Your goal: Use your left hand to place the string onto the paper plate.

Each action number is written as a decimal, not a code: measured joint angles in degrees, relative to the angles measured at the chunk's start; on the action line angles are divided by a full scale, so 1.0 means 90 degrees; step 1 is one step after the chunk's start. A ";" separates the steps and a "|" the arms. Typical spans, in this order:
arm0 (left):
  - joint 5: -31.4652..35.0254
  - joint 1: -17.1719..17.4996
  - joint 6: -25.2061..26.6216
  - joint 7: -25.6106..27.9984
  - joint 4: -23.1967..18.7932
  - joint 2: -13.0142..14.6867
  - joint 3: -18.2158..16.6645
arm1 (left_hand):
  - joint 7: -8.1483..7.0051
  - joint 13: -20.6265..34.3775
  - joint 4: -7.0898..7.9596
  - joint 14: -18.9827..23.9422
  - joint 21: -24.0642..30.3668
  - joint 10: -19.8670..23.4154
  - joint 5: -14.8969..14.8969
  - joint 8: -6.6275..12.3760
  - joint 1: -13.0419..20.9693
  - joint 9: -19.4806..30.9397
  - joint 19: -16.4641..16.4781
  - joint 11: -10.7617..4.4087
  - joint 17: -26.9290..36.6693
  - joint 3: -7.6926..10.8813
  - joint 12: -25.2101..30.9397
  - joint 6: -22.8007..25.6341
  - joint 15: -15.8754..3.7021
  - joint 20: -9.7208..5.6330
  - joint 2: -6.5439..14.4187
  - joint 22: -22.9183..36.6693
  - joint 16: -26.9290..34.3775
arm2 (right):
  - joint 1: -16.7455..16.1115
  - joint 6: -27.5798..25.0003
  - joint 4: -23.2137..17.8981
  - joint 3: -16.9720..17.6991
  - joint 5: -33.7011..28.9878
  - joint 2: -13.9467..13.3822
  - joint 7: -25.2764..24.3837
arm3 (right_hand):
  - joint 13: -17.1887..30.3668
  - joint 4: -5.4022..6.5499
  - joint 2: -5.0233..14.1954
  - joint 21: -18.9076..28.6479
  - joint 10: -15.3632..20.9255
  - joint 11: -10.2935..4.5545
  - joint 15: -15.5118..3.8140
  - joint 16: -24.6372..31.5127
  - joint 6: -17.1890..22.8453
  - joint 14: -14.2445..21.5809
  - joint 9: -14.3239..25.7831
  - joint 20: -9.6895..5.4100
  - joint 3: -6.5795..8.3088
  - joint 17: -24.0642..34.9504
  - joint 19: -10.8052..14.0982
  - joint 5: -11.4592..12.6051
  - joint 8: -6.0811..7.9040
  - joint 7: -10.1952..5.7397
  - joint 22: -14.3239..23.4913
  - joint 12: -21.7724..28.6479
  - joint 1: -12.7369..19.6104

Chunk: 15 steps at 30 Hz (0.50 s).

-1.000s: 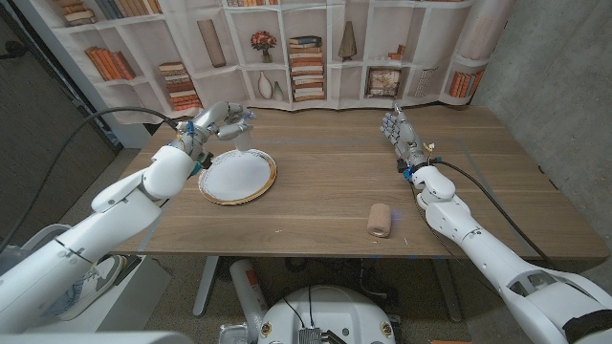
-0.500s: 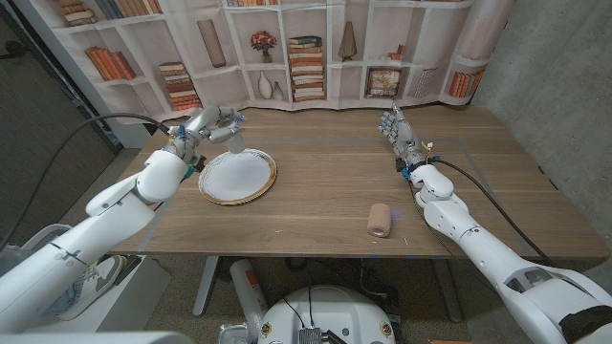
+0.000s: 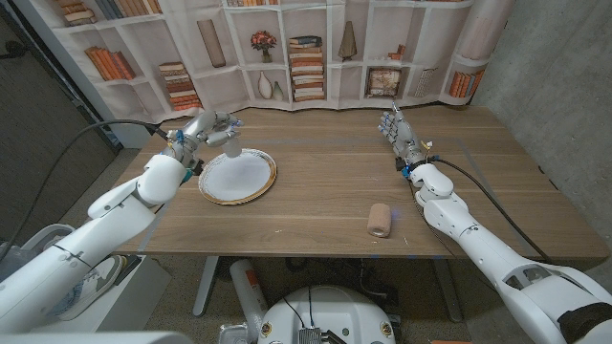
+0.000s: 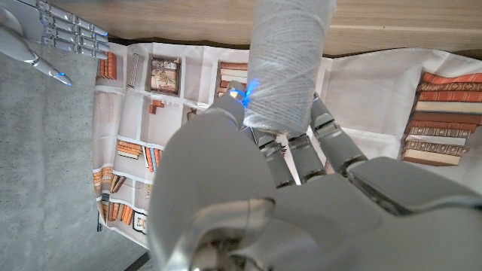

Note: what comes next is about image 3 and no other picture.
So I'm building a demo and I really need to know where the silver foil tray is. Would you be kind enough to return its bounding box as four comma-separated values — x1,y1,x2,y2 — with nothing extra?
218,322,250,344

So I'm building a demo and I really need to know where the printed bookshelf backdrop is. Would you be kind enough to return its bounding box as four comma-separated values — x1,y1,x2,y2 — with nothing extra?
13,0,517,126

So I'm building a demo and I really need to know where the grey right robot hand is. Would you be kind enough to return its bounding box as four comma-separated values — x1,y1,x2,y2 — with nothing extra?
377,100,429,168

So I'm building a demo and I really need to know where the tan bandage roll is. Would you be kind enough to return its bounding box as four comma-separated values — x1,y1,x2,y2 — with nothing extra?
366,203,393,239

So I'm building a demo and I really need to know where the black door handle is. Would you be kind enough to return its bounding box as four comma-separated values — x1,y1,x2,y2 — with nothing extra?
0,40,28,61

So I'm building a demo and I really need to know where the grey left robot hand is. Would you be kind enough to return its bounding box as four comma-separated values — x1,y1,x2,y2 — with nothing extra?
164,110,244,176

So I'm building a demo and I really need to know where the gold-rimmed white paper plate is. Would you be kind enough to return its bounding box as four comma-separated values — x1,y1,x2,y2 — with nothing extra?
197,147,278,206

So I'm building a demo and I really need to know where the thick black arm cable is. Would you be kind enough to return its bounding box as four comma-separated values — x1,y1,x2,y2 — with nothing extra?
428,156,552,264
0,118,171,264

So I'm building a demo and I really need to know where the grey table leg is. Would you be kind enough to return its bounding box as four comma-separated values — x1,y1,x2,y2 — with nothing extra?
432,257,463,324
193,256,220,318

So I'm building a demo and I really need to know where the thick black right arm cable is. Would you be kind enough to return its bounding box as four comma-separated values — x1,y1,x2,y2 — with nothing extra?
428,156,552,264

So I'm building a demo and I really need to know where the white grey sneaker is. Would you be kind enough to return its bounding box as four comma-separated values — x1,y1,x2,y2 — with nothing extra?
47,254,128,322

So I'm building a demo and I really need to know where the person's blue jeans leg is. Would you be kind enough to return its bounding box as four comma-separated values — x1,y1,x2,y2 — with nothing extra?
0,243,37,283

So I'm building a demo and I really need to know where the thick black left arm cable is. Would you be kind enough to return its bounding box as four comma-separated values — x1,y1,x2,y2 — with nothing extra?
0,118,171,264

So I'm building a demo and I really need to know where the white round bin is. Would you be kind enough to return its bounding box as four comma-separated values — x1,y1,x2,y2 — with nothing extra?
21,223,76,254

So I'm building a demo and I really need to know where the white cylinder with orange label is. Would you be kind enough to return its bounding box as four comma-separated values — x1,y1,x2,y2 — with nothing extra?
229,259,269,343

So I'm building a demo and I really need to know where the white string spool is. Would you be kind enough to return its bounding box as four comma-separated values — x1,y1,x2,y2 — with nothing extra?
222,133,244,160

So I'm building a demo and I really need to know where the white robot torso base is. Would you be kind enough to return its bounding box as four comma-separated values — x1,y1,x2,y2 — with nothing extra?
257,285,397,344

